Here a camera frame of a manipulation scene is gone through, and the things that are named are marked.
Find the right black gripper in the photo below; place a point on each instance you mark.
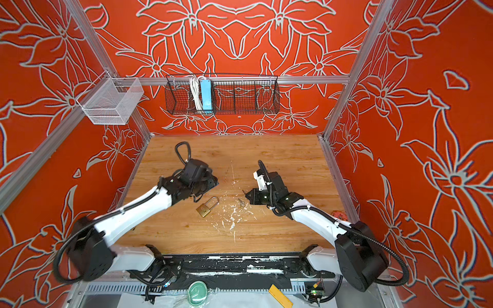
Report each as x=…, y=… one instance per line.
x=253, y=200

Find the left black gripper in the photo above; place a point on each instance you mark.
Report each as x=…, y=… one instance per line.
x=212, y=181

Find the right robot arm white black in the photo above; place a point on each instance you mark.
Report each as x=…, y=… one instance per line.
x=359, y=258

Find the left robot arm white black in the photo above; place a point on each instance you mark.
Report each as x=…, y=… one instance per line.
x=91, y=250

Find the large brass padlock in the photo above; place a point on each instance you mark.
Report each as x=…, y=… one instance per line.
x=204, y=209

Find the red round object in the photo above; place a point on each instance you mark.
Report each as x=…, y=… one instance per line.
x=339, y=215

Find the light blue box in basket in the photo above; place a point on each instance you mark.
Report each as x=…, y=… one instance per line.
x=206, y=92

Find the yellow flat block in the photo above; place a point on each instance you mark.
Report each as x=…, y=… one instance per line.
x=282, y=299

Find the green tape roll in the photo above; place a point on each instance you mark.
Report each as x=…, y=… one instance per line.
x=197, y=293

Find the clear plastic bin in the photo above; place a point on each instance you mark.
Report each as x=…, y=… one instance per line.
x=112, y=101

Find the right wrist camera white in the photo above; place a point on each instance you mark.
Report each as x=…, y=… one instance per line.
x=262, y=180

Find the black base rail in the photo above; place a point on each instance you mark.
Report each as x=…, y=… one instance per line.
x=231, y=272

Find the black wire basket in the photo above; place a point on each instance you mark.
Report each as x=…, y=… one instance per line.
x=232, y=94

